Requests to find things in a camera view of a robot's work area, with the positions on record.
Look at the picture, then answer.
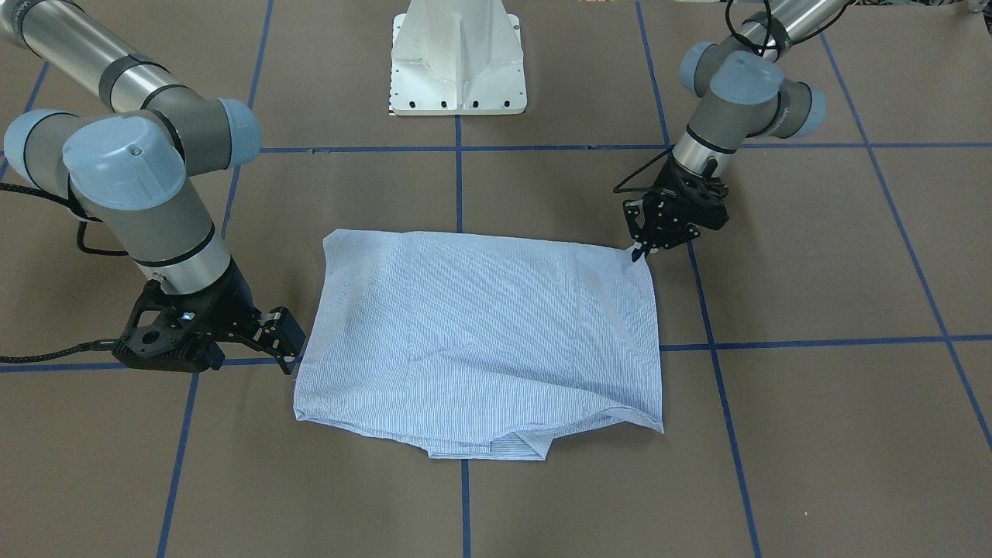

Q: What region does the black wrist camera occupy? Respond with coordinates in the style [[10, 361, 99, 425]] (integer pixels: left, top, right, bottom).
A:
[[111, 279, 226, 374], [673, 176, 729, 232]]

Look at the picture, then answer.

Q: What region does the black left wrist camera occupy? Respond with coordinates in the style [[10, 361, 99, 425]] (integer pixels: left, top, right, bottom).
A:
[[673, 176, 729, 232]]

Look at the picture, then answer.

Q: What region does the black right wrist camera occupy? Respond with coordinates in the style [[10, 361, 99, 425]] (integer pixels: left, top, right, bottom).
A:
[[111, 279, 226, 374]]

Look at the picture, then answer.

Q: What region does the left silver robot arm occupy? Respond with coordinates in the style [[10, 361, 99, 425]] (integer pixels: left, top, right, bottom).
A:
[[623, 1, 848, 261]]

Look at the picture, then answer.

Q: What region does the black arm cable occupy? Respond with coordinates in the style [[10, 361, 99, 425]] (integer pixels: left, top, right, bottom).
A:
[[0, 178, 129, 365], [612, 147, 675, 198]]

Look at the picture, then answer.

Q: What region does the light blue striped shirt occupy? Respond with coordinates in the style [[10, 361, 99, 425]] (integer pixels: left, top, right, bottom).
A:
[[293, 229, 665, 460]]

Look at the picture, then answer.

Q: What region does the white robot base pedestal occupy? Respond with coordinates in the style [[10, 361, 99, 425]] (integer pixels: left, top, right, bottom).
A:
[[389, 1, 529, 116]]

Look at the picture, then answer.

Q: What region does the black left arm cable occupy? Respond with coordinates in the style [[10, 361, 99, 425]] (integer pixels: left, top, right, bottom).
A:
[[612, 147, 675, 198]]

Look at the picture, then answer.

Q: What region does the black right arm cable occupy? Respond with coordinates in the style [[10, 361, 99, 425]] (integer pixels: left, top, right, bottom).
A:
[[0, 178, 129, 365]]

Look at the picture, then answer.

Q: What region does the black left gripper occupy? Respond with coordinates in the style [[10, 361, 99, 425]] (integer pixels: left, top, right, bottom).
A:
[[624, 167, 701, 264]]

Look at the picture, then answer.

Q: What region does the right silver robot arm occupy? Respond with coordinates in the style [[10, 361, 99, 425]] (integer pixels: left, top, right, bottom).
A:
[[2, 1, 305, 374]]

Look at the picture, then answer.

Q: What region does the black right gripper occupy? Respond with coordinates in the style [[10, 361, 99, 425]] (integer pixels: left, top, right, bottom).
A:
[[194, 259, 307, 377]]

